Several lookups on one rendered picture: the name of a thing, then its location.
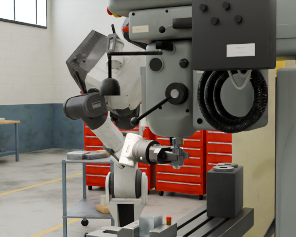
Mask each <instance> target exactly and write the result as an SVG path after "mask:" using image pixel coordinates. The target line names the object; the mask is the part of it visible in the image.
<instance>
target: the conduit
mask: <svg viewBox="0 0 296 237"><path fill-rule="evenodd" d="M212 72H213V71H204V72H203V74H202V76H201V77H200V80H199V83H198V88H197V101H198V106H199V109H200V111H201V113H202V116H203V117H204V118H205V120H206V121H207V122H208V123H209V124H210V126H212V127H213V128H215V129H216V130H218V131H221V132H223V133H231V134H233V133H239V132H241V131H244V130H245V129H247V128H248V127H250V126H252V125H253V124H255V123H256V122H257V121H258V120H259V119H260V118H261V116H262V115H263V113H264V111H265V109H266V106H267V103H268V102H267V101H268V87H267V84H266V81H265V79H264V77H263V75H262V73H261V72H260V71H259V70H252V72H251V77H250V78H251V79H250V82H251V84H252V87H253V91H254V101H253V104H252V107H251V109H250V110H249V112H248V113H247V114H246V115H245V116H243V117H238V116H233V115H231V114H230V113H228V112H227V111H226V110H225V108H224V107H223V104H222V102H221V97H220V95H221V94H220V93H221V88H222V86H223V84H224V82H225V80H226V79H227V78H228V77H229V74H228V71H214V72H213V73H212ZM211 74H212V75H211ZM210 75H211V76H210ZM209 77H210V78H209ZM208 78H209V81H208V82H207V80H208ZM206 82H207V85H206ZM205 85H206V90H205ZM204 90H205V95H204ZM204 97H205V98H204ZM213 99H214V100H213ZM214 103H215V104H214ZM215 106H216V107H215ZM216 109H217V110H216ZM217 111H218V112H219V113H220V114H219V113H218V112H217Z"/></svg>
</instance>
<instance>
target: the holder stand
mask: <svg viewBox="0 0 296 237"><path fill-rule="evenodd" d="M242 208H243V166H238V164H236V163H218V165H216V166H214V167H213V168H212V169H211V170H209V171H208V172H207V216H212V217H224V218H235V217H236V216H237V214H238V213H239V211H240V210H241V209H242Z"/></svg>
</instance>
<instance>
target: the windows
mask: <svg viewBox="0 0 296 237"><path fill-rule="evenodd" d="M0 21H4V22H9V23H15V24H22V25H27V26H32V27H38V28H43V29H47V0H0Z"/></svg>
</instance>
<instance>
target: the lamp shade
mask: <svg viewBox="0 0 296 237"><path fill-rule="evenodd" d="M108 95H121V91H120V85H119V82H118V81H117V80H116V79H114V78H106V79H104V80H103V81H102V82H101V85H100V96H108Z"/></svg>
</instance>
